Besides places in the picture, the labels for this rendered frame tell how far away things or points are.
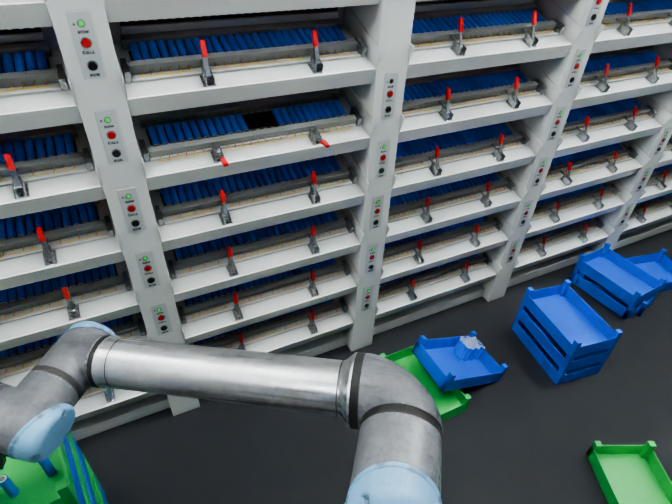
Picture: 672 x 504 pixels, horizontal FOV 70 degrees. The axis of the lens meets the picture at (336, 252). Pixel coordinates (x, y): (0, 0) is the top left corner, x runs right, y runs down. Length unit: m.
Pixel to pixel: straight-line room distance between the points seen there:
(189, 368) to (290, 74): 0.74
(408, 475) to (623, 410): 1.56
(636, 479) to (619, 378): 0.42
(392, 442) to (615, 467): 1.37
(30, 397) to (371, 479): 0.53
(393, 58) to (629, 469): 1.50
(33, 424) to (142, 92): 0.68
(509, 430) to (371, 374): 1.20
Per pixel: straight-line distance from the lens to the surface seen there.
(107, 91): 1.14
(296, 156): 1.31
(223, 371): 0.79
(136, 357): 0.86
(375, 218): 1.55
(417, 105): 1.52
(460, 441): 1.81
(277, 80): 1.21
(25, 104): 1.17
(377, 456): 0.65
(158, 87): 1.17
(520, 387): 2.01
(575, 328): 2.08
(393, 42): 1.32
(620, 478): 1.95
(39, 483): 1.27
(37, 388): 0.90
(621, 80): 2.14
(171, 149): 1.25
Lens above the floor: 1.51
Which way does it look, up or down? 39 degrees down
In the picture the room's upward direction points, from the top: 3 degrees clockwise
